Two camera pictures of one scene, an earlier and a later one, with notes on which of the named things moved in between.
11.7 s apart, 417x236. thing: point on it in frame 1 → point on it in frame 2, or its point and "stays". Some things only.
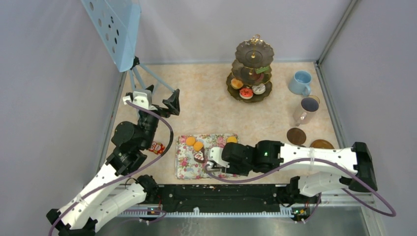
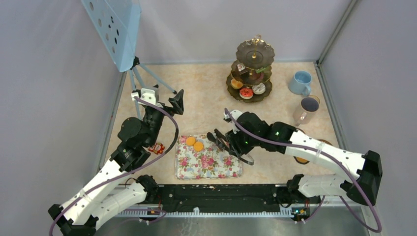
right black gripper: (232, 169) → (234, 137)
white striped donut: (258, 89) stays
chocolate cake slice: (199, 157) → (242, 72)
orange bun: (236, 84) stays
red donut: (246, 93) stays
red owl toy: (158, 148) stays
